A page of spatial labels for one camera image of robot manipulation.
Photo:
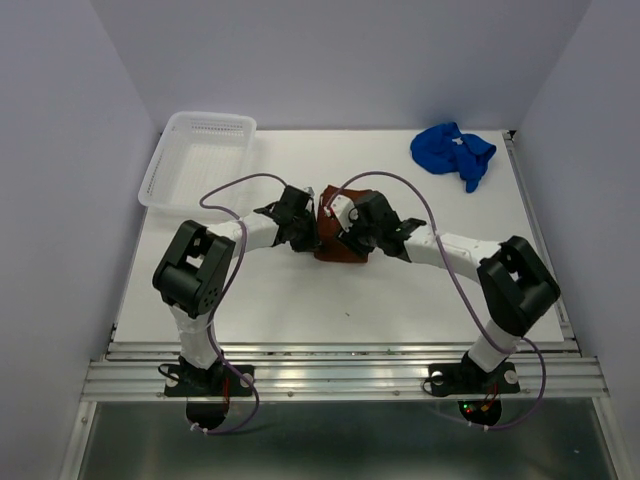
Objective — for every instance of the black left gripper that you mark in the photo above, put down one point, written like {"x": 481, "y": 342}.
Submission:
{"x": 308, "y": 244}

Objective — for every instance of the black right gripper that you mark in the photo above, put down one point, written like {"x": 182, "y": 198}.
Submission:
{"x": 348, "y": 239}

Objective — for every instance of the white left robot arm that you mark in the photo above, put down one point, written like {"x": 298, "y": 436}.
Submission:
{"x": 201, "y": 261}

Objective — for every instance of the brown towel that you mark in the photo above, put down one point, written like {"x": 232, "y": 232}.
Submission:
{"x": 331, "y": 249}

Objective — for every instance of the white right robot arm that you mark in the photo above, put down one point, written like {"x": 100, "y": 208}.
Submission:
{"x": 518, "y": 288}

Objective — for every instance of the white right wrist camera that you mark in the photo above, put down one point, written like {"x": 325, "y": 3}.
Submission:
{"x": 342, "y": 209}

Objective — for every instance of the aluminium rail frame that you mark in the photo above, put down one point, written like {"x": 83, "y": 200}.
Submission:
{"x": 340, "y": 354}

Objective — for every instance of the white plastic basket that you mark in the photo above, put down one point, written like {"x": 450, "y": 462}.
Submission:
{"x": 197, "y": 152}

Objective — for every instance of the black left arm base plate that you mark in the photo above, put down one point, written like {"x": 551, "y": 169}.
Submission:
{"x": 235, "y": 382}

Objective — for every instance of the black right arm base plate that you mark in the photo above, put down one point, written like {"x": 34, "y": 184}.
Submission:
{"x": 466, "y": 378}

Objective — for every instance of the blue towel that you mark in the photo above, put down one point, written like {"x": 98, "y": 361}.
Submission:
{"x": 444, "y": 149}

